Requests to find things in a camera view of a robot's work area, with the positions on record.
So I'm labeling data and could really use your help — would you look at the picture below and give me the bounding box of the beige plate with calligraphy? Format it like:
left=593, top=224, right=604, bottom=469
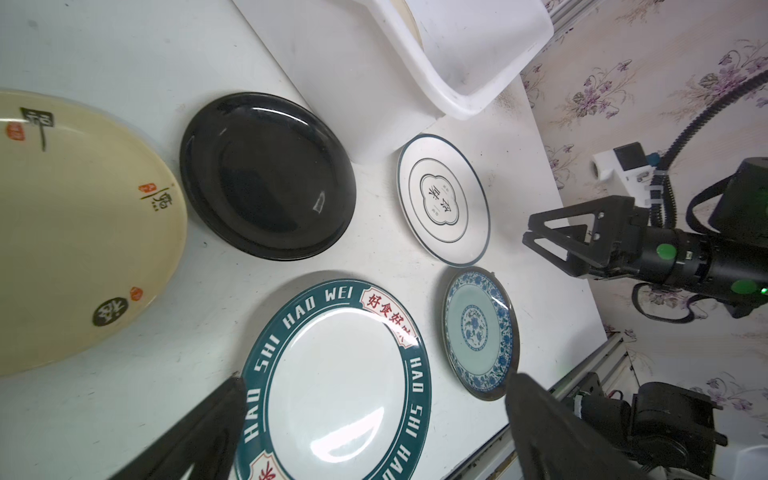
left=1, top=90, right=188, bottom=375

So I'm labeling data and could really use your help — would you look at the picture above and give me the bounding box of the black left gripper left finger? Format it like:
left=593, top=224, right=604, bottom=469
left=113, top=376, right=246, bottom=479

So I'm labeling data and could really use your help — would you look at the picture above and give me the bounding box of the aluminium frame post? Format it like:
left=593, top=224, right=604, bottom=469
left=544, top=0, right=603, bottom=34

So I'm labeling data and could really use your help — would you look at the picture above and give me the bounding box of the aluminium rail base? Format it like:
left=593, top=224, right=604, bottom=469
left=447, top=332, right=631, bottom=479

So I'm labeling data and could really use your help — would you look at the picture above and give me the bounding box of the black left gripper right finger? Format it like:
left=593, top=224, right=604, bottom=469
left=505, top=373, right=647, bottom=480

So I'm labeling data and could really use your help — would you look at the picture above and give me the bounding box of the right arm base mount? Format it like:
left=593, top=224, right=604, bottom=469
left=564, top=372, right=728, bottom=478

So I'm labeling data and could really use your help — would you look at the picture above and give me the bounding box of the black glossy plate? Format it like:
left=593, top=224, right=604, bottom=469
left=179, top=92, right=357, bottom=261

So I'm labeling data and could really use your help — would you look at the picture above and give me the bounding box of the white plate with quatrefoil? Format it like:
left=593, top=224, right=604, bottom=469
left=396, top=134, right=491, bottom=268

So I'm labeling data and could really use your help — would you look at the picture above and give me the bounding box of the cream bear plate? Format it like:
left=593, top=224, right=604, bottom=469
left=390, top=0, right=424, bottom=50

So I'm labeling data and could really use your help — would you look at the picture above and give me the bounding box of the green Hao Wei plate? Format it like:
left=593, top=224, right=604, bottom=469
left=234, top=279, right=432, bottom=479

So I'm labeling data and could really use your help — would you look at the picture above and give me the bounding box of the blue floral small plate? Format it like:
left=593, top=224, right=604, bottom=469
left=441, top=267, right=520, bottom=401

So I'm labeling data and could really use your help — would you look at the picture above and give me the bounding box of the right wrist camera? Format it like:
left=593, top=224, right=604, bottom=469
left=590, top=142, right=661, bottom=208

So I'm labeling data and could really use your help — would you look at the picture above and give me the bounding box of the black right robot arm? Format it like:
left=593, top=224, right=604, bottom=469
left=523, top=73, right=767, bottom=479

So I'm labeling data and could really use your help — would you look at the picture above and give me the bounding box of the white plastic bin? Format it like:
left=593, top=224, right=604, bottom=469
left=237, top=1, right=554, bottom=163

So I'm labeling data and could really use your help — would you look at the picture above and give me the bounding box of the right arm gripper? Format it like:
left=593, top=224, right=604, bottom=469
left=523, top=195, right=690, bottom=282

